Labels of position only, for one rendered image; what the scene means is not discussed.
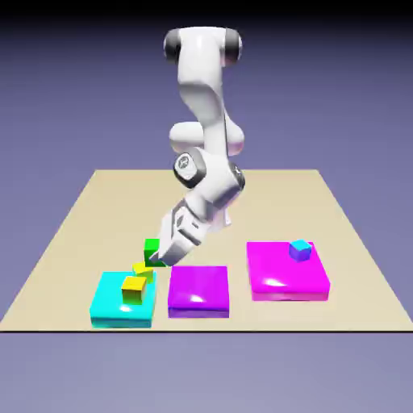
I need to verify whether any large magenta box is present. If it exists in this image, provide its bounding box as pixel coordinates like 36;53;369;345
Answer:
246;240;331;302

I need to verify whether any small blue cube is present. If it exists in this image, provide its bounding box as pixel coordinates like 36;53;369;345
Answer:
288;239;313;263

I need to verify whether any small yellow cube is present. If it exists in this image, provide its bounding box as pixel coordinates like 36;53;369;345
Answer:
131;261;155;285
121;275;148;306

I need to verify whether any large cyan box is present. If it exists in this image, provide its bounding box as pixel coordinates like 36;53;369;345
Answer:
89;270;158;329

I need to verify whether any large purple box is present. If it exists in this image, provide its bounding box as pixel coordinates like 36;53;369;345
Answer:
167;265;231;319

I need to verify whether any small green cube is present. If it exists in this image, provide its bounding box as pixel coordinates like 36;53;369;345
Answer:
144;238;168;269

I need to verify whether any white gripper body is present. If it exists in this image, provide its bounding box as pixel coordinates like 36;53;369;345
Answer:
148;212;206;267

